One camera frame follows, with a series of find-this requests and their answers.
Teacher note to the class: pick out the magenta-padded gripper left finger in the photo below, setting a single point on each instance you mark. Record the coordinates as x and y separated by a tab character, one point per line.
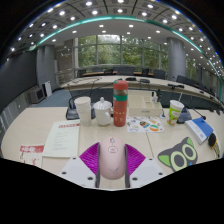
88	158

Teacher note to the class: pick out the black desk microphone unit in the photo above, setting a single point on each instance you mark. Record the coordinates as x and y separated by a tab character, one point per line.
185	116
71	113

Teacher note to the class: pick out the white leaning board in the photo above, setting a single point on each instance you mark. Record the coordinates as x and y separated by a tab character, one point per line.
47	88

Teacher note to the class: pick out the white printed paper sheet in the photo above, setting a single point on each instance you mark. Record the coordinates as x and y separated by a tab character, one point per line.
61	138

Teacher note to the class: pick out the dark office chairs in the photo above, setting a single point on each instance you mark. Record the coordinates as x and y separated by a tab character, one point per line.
156	74

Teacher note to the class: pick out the ceiling lights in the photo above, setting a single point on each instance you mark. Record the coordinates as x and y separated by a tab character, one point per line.
130	14

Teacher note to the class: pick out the red drink bottle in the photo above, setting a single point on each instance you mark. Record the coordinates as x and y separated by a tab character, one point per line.
120	106

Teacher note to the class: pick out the beige cardboard box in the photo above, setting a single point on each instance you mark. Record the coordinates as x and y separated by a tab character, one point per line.
143	105

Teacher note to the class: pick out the colourful sticker sheet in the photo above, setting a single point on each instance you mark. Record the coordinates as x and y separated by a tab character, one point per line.
145	124

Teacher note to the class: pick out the blue and white book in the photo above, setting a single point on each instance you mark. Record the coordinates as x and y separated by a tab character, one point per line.
200	129

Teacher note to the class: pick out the red and white leaflet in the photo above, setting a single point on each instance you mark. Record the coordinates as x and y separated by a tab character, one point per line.
31	153

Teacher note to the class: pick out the green printed paper cup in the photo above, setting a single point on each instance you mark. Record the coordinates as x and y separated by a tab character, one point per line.
175	113

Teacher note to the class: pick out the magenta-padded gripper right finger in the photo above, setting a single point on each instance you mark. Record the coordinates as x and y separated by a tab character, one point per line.
135	158

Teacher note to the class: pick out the pink computer mouse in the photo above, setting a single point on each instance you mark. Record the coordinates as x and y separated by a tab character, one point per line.
112	160

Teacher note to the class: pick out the cat-shaped grey green mouse pad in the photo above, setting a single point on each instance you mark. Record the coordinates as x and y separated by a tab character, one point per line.
178	155

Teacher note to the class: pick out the white lidded mug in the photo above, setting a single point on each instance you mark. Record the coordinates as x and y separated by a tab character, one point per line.
102	113

